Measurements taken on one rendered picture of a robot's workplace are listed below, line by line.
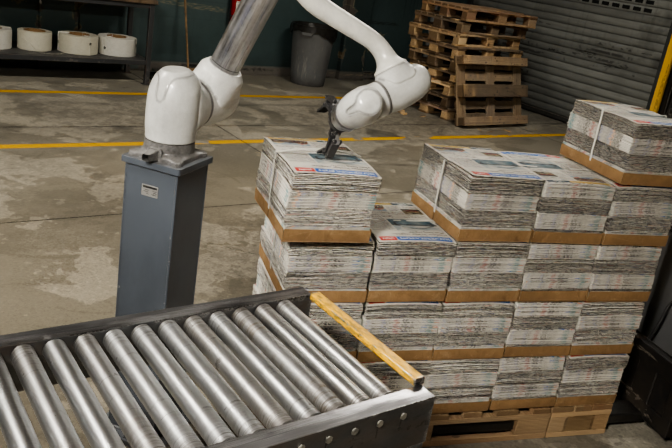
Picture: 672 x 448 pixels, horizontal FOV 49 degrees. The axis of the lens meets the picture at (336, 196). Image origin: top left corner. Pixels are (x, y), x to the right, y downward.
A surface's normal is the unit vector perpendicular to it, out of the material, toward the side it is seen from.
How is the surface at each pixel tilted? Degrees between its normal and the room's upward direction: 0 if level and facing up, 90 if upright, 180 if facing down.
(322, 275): 90
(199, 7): 90
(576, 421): 90
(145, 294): 90
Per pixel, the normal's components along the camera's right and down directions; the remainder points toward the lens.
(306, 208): 0.32, 0.37
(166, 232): -0.34, 0.25
